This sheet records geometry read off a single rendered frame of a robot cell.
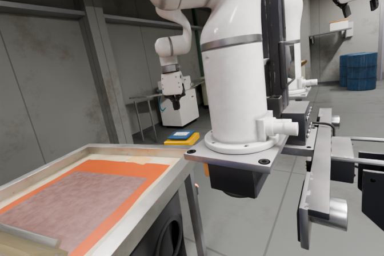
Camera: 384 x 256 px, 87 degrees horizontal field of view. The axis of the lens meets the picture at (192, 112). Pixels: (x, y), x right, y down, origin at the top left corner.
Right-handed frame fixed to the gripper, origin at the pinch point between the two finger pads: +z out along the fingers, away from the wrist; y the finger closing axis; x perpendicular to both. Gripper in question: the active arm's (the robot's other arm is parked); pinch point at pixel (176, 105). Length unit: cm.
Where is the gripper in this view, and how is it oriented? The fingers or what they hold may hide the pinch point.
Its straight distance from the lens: 93.4
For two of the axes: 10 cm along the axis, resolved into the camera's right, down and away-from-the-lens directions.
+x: -3.8, 2.6, -8.9
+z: 1.5, 9.6, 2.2
